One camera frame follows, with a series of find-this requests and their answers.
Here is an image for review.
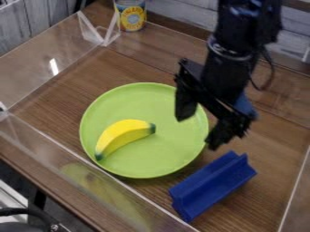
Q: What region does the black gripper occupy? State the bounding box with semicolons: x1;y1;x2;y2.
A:
174;47;256;150

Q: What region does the blue plastic block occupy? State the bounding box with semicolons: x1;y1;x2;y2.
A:
168;151;256;222

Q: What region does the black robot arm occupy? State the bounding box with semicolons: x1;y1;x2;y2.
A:
174;0;282;150

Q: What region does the green round plate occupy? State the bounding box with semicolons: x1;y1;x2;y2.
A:
79;82;208;179

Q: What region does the yellow toy banana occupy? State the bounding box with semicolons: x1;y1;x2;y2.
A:
95;119;156;160

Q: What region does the yellow labelled tin can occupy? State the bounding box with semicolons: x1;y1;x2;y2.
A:
113;0;147;32

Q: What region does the black cable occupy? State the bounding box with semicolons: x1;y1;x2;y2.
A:
247;48;276;92

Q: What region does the clear acrylic enclosure wall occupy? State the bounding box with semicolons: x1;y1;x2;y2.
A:
0;5;310;232

